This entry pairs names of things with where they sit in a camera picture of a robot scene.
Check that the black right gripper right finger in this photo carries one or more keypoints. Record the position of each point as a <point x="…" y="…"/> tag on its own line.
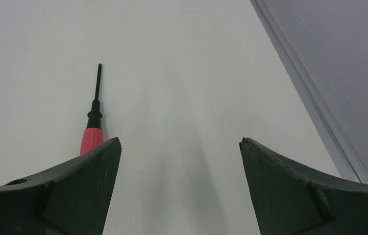
<point x="290" y="198"/>

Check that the aluminium table edge rail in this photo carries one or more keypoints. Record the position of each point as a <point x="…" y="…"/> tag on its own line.
<point x="341" y="151"/>

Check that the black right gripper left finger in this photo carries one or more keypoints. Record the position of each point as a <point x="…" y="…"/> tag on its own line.
<point x="71" y="198"/>

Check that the red black screwdriver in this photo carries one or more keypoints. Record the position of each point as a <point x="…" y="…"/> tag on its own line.
<point x="93" y="134"/>

